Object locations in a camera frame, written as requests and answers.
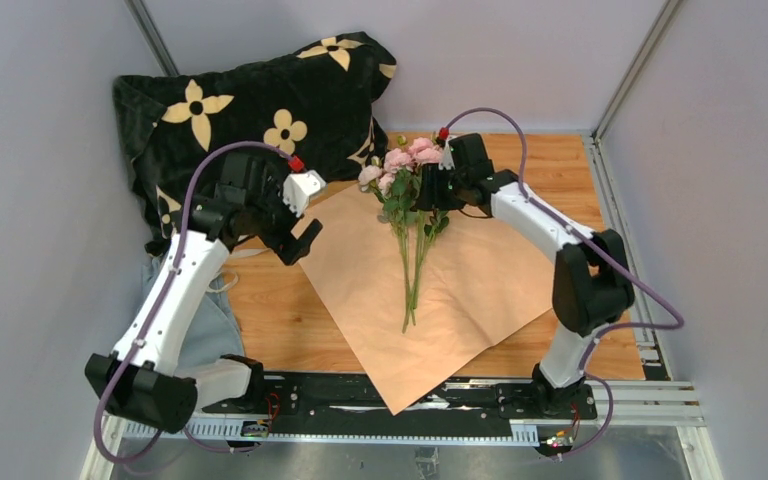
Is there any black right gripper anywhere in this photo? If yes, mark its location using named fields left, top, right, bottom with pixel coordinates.
left=414, top=163, right=469, bottom=212

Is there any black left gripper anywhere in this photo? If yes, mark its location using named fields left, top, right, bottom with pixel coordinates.
left=248, top=175, right=323, bottom=264

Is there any pink fake flower stem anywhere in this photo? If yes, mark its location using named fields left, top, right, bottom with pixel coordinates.
left=375, top=136, right=449, bottom=332
left=416, top=209, right=450, bottom=267
left=358, top=165, right=413, bottom=333

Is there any green and peach wrapping paper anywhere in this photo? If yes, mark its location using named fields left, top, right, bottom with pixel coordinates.
left=301, top=186, right=554, bottom=414

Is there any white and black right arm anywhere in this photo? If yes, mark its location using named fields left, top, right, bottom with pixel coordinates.
left=415, top=130, right=635, bottom=418

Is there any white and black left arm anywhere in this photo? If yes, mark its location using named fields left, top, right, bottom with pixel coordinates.
left=85, top=151, right=327, bottom=433

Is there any light blue cloth bag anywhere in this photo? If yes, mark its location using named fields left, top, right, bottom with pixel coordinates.
left=178, top=276, right=244, bottom=369

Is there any black floral pillow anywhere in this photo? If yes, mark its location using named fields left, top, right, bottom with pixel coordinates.
left=112, top=32, right=397, bottom=256

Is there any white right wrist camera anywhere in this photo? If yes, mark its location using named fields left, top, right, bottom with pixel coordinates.
left=438, top=140, right=455, bottom=171

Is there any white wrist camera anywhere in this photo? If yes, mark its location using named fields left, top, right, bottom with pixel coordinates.
left=438, top=140, right=455, bottom=171
left=282, top=170, right=327, bottom=218

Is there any cream ribbon strap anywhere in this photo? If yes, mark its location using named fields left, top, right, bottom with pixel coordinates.
left=208, top=245, right=273, bottom=296

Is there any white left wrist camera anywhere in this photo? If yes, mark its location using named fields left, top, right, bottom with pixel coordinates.
left=282, top=170, right=327, bottom=218

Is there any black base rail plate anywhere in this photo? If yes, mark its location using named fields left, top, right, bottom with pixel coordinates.
left=201, top=370, right=599, bottom=440

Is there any aluminium frame rail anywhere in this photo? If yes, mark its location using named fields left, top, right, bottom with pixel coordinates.
left=79, top=372, right=723, bottom=480

